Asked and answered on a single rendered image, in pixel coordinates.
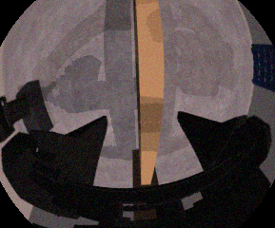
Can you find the long wooden rail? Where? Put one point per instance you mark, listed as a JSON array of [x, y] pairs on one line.
[[149, 53]]

